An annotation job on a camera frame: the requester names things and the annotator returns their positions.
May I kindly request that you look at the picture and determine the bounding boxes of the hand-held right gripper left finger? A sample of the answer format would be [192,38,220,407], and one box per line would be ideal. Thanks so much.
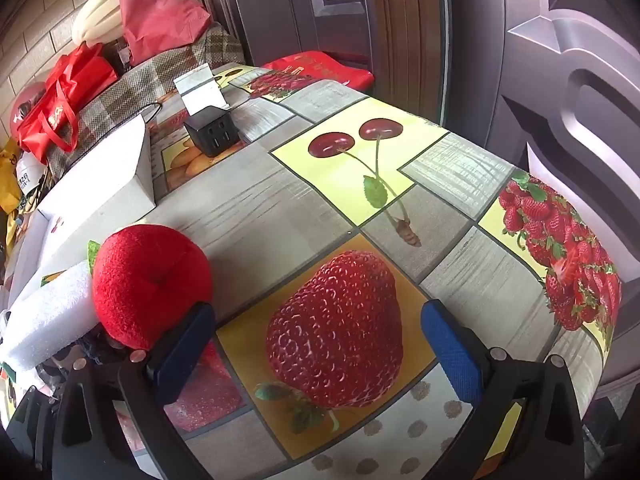
[50,301,226,480]

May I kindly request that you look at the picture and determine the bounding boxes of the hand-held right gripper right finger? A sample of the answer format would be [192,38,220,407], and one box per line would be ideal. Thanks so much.
[420,299,586,480]

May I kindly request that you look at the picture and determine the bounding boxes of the red plush apple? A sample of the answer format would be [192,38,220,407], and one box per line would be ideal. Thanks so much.
[87,222,215,352]

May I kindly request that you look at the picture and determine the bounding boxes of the white foam block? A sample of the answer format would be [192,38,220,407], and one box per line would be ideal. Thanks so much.
[0,262,101,371]

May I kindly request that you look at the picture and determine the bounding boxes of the white cardboard box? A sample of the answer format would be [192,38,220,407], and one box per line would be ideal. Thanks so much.
[5,114,158,311]

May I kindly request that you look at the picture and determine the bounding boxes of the fruit print tablecloth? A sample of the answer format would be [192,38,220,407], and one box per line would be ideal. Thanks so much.
[0,62,623,480]

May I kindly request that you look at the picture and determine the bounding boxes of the black power cube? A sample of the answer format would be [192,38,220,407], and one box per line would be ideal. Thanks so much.
[184,107,240,157]

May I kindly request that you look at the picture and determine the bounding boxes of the yellow shopping bag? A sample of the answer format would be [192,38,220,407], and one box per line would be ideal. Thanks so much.
[0,140,26,216]

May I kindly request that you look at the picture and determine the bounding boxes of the red tote bag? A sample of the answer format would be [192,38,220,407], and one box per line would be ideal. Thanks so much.
[17,42,118,166]

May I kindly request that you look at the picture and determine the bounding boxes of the red cushion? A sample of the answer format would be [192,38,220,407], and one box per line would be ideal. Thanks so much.
[260,51,376,92]

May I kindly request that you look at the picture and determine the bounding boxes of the dark red cloth bag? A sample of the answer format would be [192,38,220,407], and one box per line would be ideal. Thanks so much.
[117,0,213,67]

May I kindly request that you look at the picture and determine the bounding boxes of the cream foam strips bundle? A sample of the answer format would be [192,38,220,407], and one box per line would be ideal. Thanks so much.
[72,0,132,46]

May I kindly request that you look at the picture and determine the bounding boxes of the black cable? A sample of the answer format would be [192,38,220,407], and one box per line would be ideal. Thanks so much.
[132,102,163,123]

